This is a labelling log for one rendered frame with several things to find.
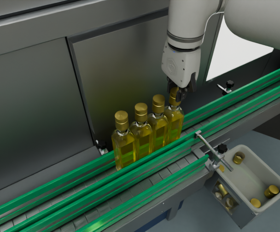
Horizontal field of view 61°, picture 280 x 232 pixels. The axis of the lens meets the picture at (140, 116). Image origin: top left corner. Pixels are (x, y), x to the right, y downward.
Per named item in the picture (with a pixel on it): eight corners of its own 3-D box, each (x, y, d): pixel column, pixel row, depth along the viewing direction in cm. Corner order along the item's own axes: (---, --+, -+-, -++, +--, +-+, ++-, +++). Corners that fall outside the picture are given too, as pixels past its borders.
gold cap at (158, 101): (159, 103, 69) (160, 92, 66) (166, 110, 67) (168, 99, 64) (149, 107, 68) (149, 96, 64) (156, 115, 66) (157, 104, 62)
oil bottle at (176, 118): (169, 138, 90) (175, 98, 74) (178, 149, 87) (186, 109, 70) (157, 144, 88) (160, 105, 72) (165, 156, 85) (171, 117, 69)
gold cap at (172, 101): (176, 95, 71) (177, 84, 68) (183, 103, 69) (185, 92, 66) (166, 100, 70) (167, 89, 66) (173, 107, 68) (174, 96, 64)
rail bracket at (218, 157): (196, 142, 88) (203, 121, 78) (229, 178, 78) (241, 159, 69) (190, 146, 87) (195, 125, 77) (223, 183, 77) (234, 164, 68)
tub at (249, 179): (236, 153, 100) (242, 142, 93) (281, 198, 87) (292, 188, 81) (204, 173, 94) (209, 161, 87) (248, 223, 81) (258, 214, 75)
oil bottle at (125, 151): (129, 159, 84) (126, 120, 68) (137, 171, 81) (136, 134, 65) (115, 166, 82) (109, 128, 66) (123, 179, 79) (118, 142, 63)
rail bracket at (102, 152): (104, 150, 87) (100, 128, 77) (113, 165, 83) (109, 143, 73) (95, 155, 85) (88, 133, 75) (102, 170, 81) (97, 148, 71)
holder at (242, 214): (221, 154, 109) (231, 135, 97) (271, 205, 93) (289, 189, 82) (193, 172, 103) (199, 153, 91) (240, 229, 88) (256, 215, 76)
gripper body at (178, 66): (158, 31, 56) (156, 70, 64) (185, 53, 50) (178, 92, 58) (184, 24, 58) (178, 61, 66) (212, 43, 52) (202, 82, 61)
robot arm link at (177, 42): (158, 25, 54) (158, 37, 56) (182, 43, 48) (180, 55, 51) (188, 15, 56) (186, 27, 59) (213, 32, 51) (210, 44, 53)
